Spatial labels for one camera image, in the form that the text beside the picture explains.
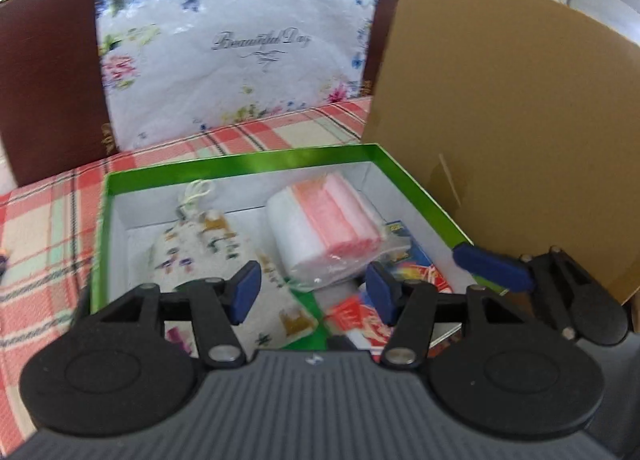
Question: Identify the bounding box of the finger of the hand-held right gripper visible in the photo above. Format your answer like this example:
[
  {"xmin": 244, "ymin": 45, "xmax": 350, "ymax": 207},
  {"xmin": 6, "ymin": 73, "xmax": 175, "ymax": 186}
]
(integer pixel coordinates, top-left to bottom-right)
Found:
[{"xmin": 452, "ymin": 244, "xmax": 592, "ymax": 332}]

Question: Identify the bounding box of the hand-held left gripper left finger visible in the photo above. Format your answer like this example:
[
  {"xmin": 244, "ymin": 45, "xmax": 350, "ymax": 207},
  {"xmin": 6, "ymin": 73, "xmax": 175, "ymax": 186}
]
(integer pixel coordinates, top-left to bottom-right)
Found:
[{"xmin": 97, "ymin": 260, "xmax": 263, "ymax": 368}]

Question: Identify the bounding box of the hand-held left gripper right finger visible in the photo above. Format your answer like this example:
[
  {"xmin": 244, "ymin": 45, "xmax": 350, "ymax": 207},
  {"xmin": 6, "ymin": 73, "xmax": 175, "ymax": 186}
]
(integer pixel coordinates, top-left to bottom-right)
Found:
[{"xmin": 364, "ymin": 263, "xmax": 528, "ymax": 367}]

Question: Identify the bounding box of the red printed packet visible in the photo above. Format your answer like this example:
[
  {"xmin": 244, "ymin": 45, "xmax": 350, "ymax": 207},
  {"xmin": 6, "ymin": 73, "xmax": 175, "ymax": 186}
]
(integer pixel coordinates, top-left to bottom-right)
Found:
[{"xmin": 325, "ymin": 293, "xmax": 396, "ymax": 341}]

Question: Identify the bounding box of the blue and red packet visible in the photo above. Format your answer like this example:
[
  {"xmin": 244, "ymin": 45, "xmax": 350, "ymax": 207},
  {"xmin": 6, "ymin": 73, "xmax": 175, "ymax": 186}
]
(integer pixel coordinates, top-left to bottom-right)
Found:
[{"xmin": 382, "ymin": 220, "xmax": 453, "ymax": 293}]

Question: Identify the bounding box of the white printed drawstring pouch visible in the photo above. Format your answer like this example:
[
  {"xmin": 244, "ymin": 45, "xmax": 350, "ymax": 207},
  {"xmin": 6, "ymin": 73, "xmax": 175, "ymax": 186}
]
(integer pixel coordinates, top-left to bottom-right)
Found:
[{"xmin": 147, "ymin": 179, "xmax": 321, "ymax": 341}]

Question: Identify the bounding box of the small green printed packet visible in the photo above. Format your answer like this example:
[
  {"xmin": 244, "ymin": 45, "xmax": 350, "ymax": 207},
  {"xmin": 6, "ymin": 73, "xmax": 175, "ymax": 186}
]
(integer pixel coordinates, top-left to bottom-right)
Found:
[{"xmin": 289, "ymin": 286, "xmax": 333, "ymax": 352}]

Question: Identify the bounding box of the pink and white packet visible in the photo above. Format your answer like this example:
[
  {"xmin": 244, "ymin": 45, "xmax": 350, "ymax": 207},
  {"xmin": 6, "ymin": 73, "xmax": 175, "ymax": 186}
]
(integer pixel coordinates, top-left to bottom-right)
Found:
[{"xmin": 265, "ymin": 173, "xmax": 386, "ymax": 291}]

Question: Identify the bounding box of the green cardboard box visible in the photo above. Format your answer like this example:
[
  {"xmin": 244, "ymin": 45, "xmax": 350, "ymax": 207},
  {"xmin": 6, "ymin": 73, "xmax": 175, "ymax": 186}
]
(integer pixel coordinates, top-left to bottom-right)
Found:
[{"xmin": 89, "ymin": 143, "xmax": 476, "ymax": 356}]

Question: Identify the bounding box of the small pink packet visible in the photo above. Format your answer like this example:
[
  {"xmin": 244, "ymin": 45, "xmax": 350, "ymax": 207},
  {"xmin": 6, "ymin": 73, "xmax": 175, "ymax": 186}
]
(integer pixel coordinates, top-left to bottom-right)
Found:
[{"xmin": 166, "ymin": 324, "xmax": 195, "ymax": 357}]

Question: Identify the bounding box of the brown cardboard sheet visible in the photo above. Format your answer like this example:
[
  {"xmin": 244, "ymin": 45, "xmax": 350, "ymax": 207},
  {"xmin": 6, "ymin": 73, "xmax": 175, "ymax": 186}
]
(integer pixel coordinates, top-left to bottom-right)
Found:
[{"xmin": 360, "ymin": 0, "xmax": 640, "ymax": 306}]

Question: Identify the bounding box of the white floral cloth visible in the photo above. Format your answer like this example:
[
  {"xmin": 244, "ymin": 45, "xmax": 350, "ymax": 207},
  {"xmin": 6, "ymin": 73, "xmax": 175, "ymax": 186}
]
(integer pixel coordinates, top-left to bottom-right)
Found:
[{"xmin": 94, "ymin": 0, "xmax": 378, "ymax": 151}]

